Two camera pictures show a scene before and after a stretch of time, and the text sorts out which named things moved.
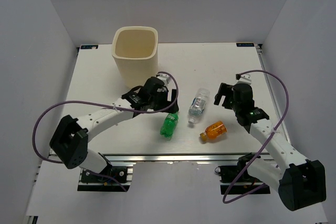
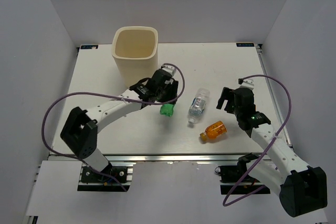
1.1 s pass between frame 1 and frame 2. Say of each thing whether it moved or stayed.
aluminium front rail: stayed
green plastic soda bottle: moved
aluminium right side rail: stayed
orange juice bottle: stayed
